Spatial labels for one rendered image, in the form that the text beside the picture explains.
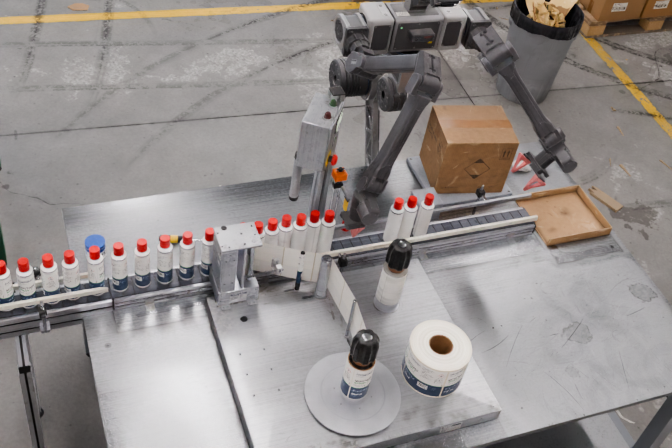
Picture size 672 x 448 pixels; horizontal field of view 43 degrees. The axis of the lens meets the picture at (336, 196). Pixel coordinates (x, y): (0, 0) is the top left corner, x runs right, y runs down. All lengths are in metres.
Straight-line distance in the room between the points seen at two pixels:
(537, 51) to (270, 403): 3.31
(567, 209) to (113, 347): 1.91
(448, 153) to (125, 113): 2.29
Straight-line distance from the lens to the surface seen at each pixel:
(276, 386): 2.77
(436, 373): 2.74
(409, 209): 3.14
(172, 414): 2.76
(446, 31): 3.34
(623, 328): 3.35
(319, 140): 2.76
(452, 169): 3.46
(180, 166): 4.75
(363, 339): 2.54
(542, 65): 5.51
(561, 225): 3.62
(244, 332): 2.88
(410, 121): 2.80
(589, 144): 5.56
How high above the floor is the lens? 3.16
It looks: 43 degrees down
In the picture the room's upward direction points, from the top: 11 degrees clockwise
